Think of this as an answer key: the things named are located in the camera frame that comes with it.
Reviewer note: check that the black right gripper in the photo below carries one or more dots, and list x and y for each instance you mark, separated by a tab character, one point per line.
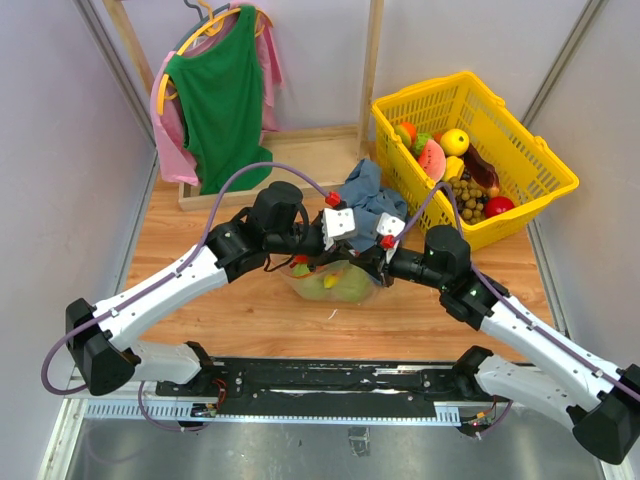
378	265

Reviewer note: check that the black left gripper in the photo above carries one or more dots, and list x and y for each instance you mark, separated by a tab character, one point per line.
338	251

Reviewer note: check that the yellow banana toy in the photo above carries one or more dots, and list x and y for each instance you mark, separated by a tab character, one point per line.
331	280

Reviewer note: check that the green cabbage toy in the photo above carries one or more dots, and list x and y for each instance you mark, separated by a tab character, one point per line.
354	285
312	286

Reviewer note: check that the clear zip top bag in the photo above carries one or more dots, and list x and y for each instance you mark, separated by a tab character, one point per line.
290	272

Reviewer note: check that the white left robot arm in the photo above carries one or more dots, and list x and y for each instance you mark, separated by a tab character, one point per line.
104	337

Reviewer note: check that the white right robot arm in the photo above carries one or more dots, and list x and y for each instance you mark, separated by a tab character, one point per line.
597	400

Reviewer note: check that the green tank top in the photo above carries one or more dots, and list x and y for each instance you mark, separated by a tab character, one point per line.
220	90

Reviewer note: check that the blue crumpled cloth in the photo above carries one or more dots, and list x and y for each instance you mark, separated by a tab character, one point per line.
362	191

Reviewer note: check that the wooden clothes rack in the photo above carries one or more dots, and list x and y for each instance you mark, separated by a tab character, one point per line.
327	154

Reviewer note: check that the red apple toy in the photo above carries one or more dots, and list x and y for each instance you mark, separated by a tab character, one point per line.
497	205

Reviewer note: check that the yellow bell pepper toy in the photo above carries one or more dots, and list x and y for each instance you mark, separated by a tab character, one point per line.
454	168

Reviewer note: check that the watermelon slice toy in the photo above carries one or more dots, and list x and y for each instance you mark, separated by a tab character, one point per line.
432	160

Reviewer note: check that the green custard apple toy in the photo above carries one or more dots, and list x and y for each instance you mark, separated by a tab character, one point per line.
421	140

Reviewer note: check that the yellow lemon toy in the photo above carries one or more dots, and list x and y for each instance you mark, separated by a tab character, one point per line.
454	142

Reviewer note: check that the orange peach toy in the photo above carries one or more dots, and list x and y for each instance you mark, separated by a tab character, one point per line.
407	133

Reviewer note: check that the yellow plastic basket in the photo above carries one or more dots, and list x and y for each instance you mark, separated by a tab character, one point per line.
530	173

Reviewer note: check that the pink shirt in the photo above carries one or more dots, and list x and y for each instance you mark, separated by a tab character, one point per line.
177	165

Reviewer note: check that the yellow clothes hanger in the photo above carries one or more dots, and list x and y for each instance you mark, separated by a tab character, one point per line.
212	27

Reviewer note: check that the grey clothes hanger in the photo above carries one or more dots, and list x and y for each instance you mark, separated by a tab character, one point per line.
202	19

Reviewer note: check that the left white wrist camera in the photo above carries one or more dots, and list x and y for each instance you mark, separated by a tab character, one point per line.
337	225

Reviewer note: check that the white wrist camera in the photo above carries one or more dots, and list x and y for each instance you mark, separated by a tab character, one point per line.
337	225
388	230

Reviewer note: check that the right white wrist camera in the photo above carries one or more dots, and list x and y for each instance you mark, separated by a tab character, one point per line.
388	230

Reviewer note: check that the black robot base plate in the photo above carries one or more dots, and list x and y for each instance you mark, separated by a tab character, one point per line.
327	389

